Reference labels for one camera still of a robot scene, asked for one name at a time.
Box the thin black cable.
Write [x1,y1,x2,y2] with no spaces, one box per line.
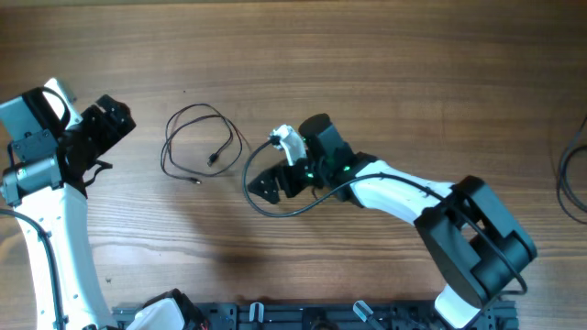
[159,103,251,186]
[556,114,587,212]
[556,145,587,226]

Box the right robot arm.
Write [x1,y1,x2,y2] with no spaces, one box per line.
[242,114,537,329]

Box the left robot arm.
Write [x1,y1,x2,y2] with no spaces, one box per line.
[1,78,136,329]

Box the grey clamp lever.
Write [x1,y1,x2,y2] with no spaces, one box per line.
[249,302,264,324]
[352,300,373,323]

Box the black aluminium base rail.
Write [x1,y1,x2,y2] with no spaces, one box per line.
[101,300,521,330]

